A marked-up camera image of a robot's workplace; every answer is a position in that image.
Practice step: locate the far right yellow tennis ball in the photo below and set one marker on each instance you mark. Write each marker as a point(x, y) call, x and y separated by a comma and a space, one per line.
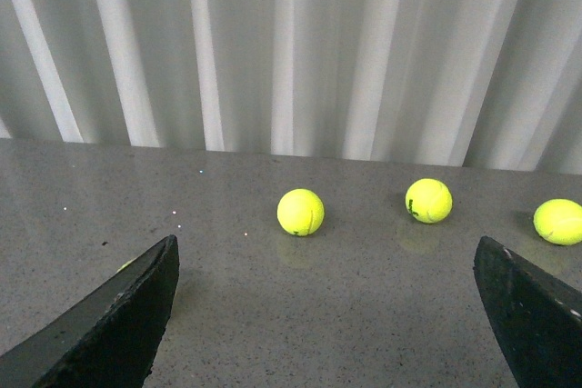
point(558, 221)

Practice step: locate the yellow tennis ball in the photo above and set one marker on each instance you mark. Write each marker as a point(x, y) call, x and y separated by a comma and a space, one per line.
point(558, 221)
point(124, 265)
point(300, 212)
point(429, 201)

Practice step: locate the centre yellow tennis ball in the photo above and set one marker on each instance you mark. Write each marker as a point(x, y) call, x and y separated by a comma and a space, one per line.
point(300, 212)

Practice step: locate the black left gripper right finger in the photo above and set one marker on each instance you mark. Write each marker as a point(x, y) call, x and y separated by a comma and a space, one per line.
point(535, 317)

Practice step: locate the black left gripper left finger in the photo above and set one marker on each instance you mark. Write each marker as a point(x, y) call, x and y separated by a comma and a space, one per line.
point(111, 337)

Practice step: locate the left yellow tennis ball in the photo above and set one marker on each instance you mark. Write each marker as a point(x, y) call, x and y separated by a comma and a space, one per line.
point(124, 265)

